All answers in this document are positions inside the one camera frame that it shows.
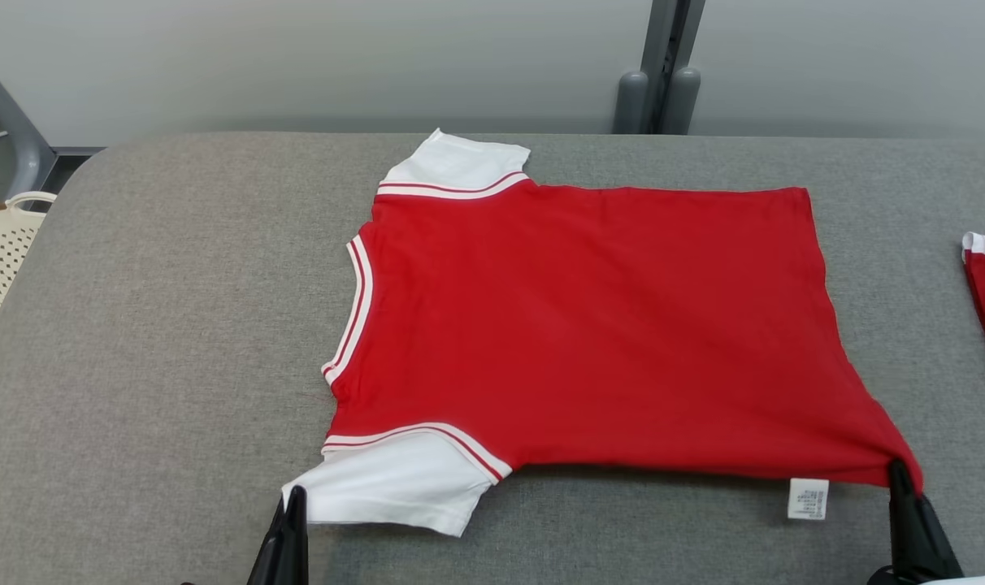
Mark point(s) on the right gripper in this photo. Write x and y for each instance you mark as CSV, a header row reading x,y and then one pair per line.
x,y
972,580

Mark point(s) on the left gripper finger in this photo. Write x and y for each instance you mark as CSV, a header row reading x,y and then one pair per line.
x,y
266,561
297,544

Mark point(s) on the red jersey shirt white sleeves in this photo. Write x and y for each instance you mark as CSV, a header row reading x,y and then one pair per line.
x,y
590,325

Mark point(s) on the grey metal frame leg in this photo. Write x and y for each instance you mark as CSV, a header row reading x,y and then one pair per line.
x,y
17,130

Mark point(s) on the grey partition post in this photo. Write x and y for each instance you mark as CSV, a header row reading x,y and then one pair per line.
x,y
663,65

